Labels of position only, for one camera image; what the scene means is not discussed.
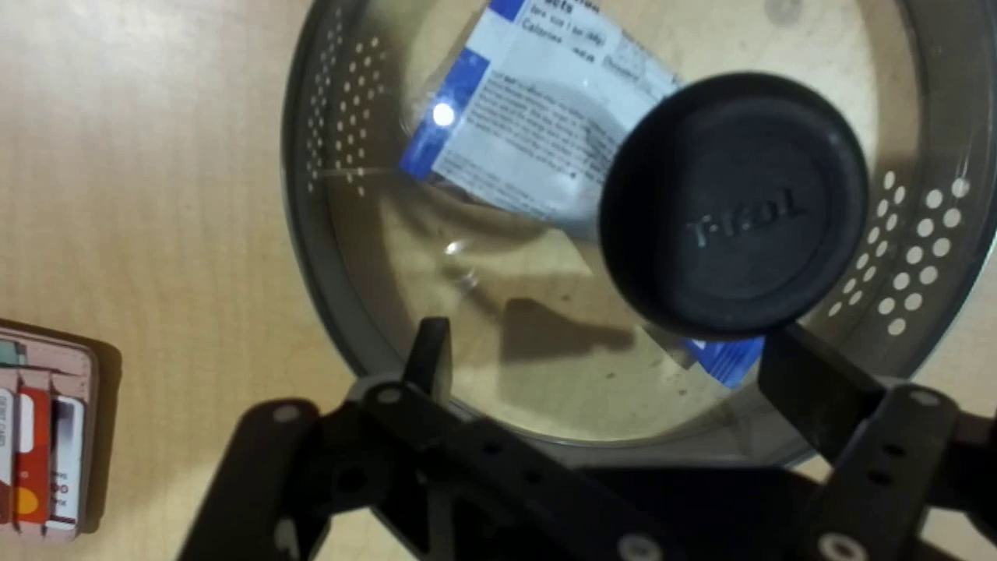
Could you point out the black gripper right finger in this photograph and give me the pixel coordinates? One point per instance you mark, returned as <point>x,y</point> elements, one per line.
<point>818,390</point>

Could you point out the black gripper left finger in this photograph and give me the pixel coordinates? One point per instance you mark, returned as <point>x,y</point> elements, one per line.
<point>431,357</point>

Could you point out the glass pot lid black knob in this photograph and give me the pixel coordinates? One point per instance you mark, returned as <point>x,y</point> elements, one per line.
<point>823,163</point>

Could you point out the blue white packet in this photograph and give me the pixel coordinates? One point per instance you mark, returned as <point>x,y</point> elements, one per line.
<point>531,106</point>

